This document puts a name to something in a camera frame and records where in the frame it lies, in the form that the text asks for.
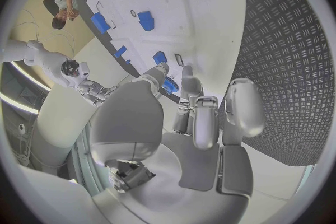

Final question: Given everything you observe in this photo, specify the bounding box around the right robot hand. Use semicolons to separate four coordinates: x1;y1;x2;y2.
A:
77;78;120;108

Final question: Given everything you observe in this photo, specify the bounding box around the large blue block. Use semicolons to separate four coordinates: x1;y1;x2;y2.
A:
90;11;111;35

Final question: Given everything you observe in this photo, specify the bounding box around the small blue block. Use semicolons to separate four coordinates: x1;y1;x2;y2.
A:
152;50;168;66

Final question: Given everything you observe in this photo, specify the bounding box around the blue gear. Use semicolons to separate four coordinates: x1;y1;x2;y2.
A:
161;77;180;96

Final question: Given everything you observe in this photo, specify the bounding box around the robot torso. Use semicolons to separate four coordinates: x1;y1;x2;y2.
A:
0;60;106;170

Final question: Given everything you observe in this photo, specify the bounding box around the blue plug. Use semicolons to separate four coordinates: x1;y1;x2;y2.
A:
137;10;156;32

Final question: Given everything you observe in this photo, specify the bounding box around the white cable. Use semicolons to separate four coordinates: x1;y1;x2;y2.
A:
40;28;77;61
11;8;41;43

